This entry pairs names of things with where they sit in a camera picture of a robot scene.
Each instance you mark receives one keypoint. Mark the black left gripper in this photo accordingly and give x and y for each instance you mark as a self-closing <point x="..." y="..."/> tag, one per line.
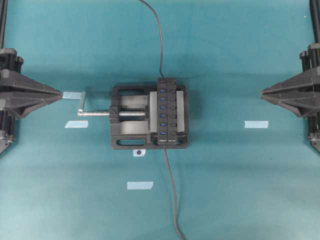
<point x="21" y="95"/>

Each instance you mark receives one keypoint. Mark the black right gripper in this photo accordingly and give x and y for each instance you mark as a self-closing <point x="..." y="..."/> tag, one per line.
<point x="298" y="94"/>

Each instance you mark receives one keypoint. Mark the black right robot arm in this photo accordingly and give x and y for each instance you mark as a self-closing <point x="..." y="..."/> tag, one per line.
<point x="310" y="60"/>

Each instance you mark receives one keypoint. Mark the black multi-port USB hub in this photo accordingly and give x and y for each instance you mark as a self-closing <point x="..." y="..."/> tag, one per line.
<point x="167" y="111"/>

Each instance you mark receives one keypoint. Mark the blue tape right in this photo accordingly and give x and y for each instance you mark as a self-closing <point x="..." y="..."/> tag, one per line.
<point x="256" y="124"/>

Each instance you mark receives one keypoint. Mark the blue tape left middle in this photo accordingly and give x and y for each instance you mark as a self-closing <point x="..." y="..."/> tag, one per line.
<point x="76" y="124"/>

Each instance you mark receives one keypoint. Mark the black bench vise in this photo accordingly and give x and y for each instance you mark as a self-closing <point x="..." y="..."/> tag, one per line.
<point x="133" y="117"/>

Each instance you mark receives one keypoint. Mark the white sticker dark dot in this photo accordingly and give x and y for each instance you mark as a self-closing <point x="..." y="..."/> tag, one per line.
<point x="139" y="152"/>

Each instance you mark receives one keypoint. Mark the blue tape bottom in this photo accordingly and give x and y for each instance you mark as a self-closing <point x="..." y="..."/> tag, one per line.
<point x="140" y="185"/>

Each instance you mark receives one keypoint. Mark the blue tape near handle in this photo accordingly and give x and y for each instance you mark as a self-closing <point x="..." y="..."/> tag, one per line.
<point x="71" y="95"/>

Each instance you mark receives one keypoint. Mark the silver vise crank handle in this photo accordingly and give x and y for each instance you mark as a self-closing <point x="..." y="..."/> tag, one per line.
<point x="82" y="113"/>

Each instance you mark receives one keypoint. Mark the black right frame post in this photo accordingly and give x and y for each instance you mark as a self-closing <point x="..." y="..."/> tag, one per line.
<point x="314" y="6"/>

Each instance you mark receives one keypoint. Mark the black frame post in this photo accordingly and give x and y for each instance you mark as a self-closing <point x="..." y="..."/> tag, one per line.
<point x="314" y="6"/>
<point x="3" y="17"/>

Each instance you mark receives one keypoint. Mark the black left frame post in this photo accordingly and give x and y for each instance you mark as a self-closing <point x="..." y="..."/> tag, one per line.
<point x="3" y="17"/>

